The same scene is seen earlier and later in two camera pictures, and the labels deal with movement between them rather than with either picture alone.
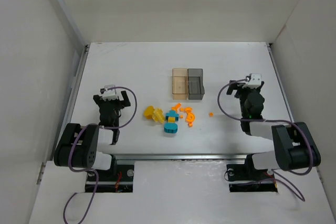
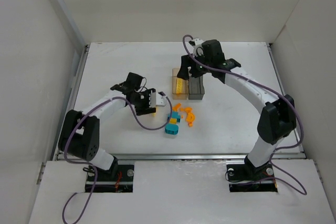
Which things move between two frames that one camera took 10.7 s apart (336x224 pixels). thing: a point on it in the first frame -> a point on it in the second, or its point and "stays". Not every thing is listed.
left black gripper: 111,102 -> 146,103
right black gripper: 245,90 -> 191,69
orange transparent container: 179,84 stays
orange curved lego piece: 189,109 stays
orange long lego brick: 176,107 stays
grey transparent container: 196,89 stays
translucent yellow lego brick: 158,115 -> 179,83
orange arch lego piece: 190,117 stays
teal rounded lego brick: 170,127 stays
